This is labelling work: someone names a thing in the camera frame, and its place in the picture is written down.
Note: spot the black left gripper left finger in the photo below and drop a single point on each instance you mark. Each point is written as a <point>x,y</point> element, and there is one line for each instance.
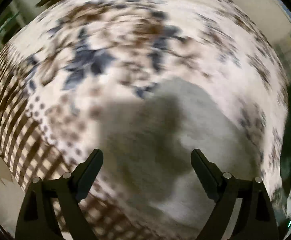
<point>37,219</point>

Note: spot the green metal rack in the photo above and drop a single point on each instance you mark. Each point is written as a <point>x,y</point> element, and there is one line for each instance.
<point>9,24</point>

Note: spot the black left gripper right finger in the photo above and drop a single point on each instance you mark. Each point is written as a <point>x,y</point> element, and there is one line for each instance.
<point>256,219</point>

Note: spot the grey fluffy pants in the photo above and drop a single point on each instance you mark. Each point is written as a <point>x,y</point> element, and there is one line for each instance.
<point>147,145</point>

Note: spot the floral bed blanket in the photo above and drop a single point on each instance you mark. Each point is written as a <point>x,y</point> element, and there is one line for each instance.
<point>58,73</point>

